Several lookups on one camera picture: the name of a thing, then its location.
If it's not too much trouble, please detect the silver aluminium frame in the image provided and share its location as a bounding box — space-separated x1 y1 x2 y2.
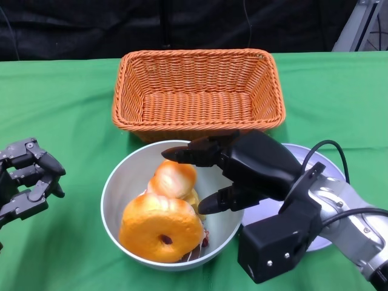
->
332 0 388 52

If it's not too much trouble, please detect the pale green bowl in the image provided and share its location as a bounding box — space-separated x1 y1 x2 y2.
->
100 139 245 272

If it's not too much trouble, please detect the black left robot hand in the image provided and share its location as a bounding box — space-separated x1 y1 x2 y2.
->
0 138 67 233

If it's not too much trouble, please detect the lavender round plate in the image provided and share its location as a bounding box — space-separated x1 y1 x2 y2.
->
241 142 348 253

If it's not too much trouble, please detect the chocolate cake with cherry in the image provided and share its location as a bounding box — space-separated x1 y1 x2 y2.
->
175 224 212 263

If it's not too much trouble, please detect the thin black cable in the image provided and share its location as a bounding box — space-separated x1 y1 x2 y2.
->
241 0 253 49

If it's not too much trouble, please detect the orange ring donut bread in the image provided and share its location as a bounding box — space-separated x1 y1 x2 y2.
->
118 193 204 263

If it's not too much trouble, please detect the yellow cake slice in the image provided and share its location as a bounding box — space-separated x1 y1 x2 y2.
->
181 189 210 222

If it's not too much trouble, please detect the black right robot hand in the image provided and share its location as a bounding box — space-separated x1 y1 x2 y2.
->
161 130 304 215

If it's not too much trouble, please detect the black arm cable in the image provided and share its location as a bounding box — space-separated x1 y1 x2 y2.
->
301 139 388 228

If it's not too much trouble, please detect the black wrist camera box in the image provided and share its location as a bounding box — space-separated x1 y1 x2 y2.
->
238 162 327 284

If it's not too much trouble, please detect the green tablecloth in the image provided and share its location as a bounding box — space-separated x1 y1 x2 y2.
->
0 51 388 291

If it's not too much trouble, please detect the oval orange bread roll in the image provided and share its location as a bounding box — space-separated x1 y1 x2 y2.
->
146 159 198 201

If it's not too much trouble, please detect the black backdrop cloth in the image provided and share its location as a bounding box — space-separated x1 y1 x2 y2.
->
0 0 388 63

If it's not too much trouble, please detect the orange wicker basket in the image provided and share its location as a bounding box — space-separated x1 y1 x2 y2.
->
112 48 287 144

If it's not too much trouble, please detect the black stand pole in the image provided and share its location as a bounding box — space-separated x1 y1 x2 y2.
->
159 0 175 49

